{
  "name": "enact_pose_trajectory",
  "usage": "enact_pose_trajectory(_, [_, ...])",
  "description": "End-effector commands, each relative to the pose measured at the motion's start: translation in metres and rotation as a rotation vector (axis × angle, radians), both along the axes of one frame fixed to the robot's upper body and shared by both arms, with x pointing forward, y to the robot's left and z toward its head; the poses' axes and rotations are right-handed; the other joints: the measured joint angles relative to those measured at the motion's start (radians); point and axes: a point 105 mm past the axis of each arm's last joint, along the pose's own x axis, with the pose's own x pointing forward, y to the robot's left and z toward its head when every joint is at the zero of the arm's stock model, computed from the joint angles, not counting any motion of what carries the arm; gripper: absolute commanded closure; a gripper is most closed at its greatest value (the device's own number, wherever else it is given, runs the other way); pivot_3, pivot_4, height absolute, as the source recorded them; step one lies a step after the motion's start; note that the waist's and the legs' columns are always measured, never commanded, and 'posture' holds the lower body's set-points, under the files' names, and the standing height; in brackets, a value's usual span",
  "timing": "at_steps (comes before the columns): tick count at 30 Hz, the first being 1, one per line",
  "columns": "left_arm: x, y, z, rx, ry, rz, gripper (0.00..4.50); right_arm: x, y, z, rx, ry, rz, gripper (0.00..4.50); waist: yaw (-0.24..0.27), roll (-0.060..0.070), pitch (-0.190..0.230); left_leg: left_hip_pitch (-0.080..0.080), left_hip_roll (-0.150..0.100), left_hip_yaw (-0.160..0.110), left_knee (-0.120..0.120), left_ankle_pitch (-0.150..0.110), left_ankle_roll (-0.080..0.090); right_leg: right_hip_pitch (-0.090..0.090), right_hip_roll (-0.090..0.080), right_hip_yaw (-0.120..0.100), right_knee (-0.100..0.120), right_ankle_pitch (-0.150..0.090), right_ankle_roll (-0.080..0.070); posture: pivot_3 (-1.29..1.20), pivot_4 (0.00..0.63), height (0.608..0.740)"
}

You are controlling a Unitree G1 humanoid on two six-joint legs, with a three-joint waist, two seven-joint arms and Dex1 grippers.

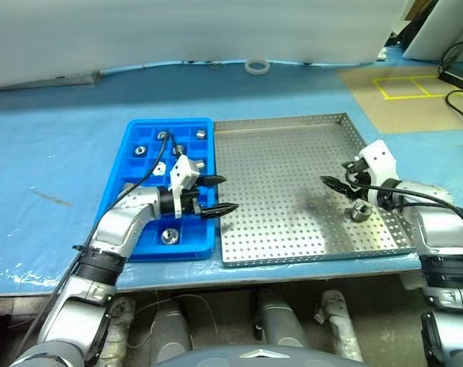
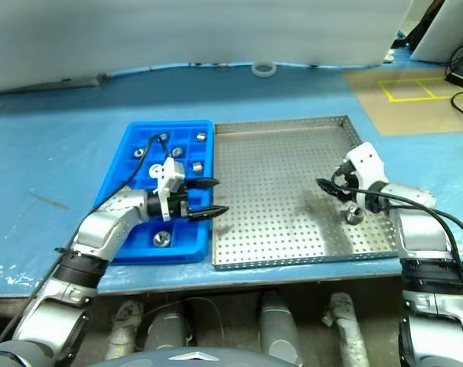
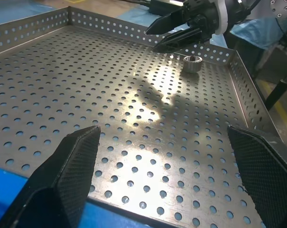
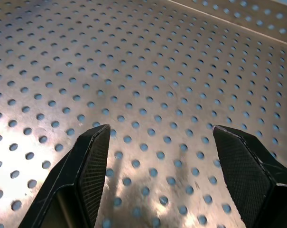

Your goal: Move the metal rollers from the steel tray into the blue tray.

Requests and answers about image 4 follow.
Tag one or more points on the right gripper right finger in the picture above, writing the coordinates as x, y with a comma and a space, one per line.
252, 180

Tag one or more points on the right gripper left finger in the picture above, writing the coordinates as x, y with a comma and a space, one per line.
69, 180

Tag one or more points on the perforated metal tray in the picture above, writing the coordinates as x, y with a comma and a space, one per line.
93, 95

